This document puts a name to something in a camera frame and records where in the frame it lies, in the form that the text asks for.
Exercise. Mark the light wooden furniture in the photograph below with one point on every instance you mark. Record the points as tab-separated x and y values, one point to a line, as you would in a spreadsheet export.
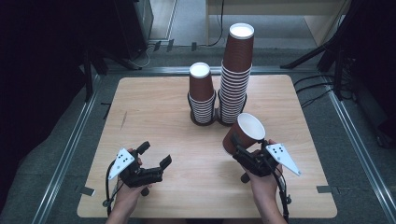
320	25

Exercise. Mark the grey tape piece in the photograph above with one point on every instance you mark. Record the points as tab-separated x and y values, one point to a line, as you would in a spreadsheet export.
323	189
85	190

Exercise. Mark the aluminium rail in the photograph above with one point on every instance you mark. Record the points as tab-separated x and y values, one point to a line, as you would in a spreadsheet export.
155	70
67	155
358	146

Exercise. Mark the short stack of brown cups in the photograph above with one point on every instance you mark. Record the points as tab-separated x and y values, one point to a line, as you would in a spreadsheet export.
201	90

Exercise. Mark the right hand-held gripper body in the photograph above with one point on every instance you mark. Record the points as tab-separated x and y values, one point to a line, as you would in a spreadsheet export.
258	163

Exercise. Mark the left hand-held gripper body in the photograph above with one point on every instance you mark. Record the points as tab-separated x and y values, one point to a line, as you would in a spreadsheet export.
140	174

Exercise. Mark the black metal stand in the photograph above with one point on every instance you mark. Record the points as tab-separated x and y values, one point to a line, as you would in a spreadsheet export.
88	74

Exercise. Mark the black computer tower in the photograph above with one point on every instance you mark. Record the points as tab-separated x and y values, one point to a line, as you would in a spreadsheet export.
134	25

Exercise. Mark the brown paper cup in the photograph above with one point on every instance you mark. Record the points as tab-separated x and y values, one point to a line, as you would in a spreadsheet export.
246	132

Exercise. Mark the person's left hand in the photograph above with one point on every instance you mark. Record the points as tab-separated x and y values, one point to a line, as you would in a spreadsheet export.
130	194

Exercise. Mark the tall stack of brown cups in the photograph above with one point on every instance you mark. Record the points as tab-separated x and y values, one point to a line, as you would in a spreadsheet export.
235	77

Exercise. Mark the black tripod stand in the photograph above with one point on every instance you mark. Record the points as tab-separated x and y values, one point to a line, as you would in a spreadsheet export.
336	40

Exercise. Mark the person's right hand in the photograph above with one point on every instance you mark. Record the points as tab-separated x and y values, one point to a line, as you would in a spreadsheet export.
264	186

